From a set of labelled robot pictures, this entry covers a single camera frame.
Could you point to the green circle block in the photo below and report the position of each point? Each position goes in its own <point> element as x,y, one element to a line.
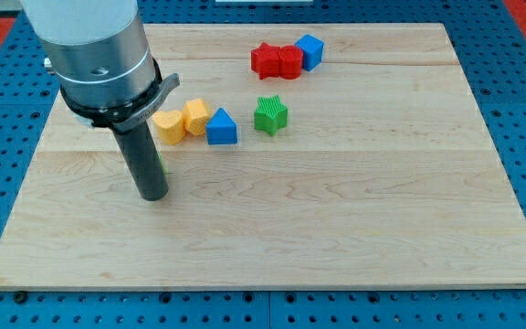
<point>163,163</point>

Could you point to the yellow hexagon block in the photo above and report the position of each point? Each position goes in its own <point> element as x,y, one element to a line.
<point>197,114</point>

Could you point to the blue triangle block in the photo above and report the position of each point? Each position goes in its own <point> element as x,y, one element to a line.
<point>221,129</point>

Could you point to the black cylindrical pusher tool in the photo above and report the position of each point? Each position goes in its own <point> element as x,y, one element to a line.
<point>144,162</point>

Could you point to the wooden board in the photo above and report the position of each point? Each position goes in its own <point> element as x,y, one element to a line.
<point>385,178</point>

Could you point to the red circle block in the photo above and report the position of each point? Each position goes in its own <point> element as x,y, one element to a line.
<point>290,62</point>

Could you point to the green star block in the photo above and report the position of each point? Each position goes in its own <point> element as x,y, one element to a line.
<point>270,115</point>

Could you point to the blue cube block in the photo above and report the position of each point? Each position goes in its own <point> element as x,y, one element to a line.
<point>312,49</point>

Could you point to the black clamp with grey lever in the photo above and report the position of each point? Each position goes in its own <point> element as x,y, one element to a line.
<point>129,115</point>

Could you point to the red star block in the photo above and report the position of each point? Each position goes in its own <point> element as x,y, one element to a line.
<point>265,61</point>

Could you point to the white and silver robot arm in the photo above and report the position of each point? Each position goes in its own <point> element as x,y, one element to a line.
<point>97,48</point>

